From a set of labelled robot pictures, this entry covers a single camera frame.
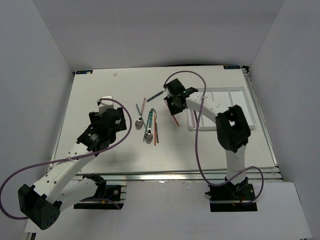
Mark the pink handled spoon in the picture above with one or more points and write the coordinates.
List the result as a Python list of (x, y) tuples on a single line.
[(140, 121)]

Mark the green chopstick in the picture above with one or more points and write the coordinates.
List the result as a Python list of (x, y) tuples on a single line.
[(146, 126)]

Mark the pink handled knife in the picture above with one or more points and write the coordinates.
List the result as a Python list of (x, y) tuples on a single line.
[(192, 119)]

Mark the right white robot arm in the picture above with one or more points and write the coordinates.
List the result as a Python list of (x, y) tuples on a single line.
[(232, 129)]

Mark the dark thin chopstick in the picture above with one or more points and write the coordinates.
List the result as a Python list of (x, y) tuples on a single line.
[(156, 129)]

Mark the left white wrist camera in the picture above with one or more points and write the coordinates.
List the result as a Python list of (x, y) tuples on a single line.
[(103, 105)]

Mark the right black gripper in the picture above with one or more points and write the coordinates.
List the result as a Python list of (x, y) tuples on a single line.
[(173, 111)]

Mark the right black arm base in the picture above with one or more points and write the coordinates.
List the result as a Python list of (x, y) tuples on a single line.
[(230, 198)]

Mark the white divided utensil tray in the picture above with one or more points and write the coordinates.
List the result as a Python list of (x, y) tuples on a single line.
[(228, 97)]

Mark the green handled spoon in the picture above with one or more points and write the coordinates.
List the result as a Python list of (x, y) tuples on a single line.
[(149, 135)]

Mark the left blue corner label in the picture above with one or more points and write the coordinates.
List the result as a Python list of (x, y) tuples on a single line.
[(84, 72)]

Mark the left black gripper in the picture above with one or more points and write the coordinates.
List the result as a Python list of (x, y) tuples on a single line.
[(95, 118)]

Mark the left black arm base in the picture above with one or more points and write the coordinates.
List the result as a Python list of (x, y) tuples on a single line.
[(108, 196)]

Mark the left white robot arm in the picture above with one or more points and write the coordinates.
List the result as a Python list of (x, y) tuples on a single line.
[(44, 200)]

